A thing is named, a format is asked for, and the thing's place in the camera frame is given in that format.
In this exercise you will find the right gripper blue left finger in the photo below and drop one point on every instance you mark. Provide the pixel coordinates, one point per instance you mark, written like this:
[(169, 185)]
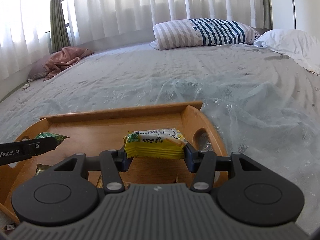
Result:
[(112, 162)]

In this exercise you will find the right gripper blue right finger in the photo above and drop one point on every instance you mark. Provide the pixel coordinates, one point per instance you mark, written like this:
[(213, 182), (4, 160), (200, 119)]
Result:
[(202, 164)]

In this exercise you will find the yellow snack packet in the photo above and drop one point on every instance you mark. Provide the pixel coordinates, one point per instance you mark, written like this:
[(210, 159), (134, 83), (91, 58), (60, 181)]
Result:
[(165, 143)]

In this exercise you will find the red peanut snack bag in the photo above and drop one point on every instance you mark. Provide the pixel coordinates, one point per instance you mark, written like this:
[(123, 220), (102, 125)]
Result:
[(112, 185)]

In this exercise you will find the gold foil snack packet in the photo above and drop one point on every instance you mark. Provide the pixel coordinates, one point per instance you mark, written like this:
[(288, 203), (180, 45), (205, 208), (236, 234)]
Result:
[(41, 167)]

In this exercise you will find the wooden serving tray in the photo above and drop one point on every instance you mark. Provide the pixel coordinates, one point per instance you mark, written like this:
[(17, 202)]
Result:
[(96, 131)]

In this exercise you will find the small object by pillow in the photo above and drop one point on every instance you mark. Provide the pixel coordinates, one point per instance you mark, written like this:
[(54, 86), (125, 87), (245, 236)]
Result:
[(25, 86)]

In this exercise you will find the light blue bedspread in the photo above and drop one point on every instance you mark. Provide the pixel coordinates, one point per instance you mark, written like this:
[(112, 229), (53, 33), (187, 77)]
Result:
[(262, 103)]

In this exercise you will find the purple pillow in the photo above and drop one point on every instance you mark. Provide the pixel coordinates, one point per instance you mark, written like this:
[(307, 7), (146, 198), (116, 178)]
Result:
[(40, 68)]

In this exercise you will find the pink crumpled cloth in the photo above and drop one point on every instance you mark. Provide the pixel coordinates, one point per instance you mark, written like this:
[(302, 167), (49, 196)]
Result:
[(64, 59)]

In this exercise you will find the green drape curtain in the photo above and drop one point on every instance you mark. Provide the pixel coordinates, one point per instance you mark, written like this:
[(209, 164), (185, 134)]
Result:
[(58, 30)]

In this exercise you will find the striped pillow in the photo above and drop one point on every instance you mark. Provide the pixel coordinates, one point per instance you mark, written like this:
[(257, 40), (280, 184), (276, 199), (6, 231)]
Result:
[(201, 32)]

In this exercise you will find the white sheer curtain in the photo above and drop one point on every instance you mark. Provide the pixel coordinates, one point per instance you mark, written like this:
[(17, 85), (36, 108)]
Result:
[(24, 23)]

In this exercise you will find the green drape right side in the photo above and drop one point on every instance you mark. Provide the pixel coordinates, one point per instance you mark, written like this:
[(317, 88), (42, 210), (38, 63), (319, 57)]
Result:
[(267, 14)]

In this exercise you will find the white pillow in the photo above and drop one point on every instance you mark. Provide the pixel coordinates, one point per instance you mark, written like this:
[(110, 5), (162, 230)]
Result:
[(296, 44)]

